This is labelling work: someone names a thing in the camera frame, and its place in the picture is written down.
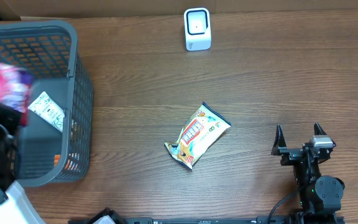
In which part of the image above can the yellow snack bag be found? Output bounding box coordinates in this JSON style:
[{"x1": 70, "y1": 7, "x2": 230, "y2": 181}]
[{"x1": 164, "y1": 102, "x2": 231, "y2": 170}]

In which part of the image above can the small orange juice carton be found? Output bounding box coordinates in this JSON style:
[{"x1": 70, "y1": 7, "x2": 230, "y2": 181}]
[{"x1": 53, "y1": 154, "x2": 61, "y2": 166}]

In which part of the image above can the white tube with gold cap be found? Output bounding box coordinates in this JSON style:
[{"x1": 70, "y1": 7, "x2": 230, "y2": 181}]
[{"x1": 27, "y1": 91, "x2": 65, "y2": 133}]

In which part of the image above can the purple red snack pouch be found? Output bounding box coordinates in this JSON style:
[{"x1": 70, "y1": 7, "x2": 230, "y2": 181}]
[{"x1": 0, "y1": 63, "x2": 35, "y2": 126}]

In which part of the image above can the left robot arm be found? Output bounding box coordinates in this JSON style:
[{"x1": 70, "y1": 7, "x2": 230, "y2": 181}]
[{"x1": 0, "y1": 103, "x2": 44, "y2": 223}]

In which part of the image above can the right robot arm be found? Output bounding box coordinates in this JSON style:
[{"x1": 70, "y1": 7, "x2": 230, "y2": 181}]
[{"x1": 268, "y1": 123, "x2": 345, "y2": 223}]

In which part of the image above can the white barcode scanner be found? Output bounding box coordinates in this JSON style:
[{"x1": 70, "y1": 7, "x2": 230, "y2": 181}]
[{"x1": 183, "y1": 7, "x2": 212, "y2": 51}]

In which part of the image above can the grey plastic mesh basket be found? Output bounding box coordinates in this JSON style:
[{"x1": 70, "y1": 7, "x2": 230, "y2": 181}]
[{"x1": 0, "y1": 21, "x2": 93, "y2": 187}]

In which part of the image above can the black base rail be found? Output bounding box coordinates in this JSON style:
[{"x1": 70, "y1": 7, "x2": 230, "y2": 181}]
[{"x1": 68, "y1": 207, "x2": 345, "y2": 224}]

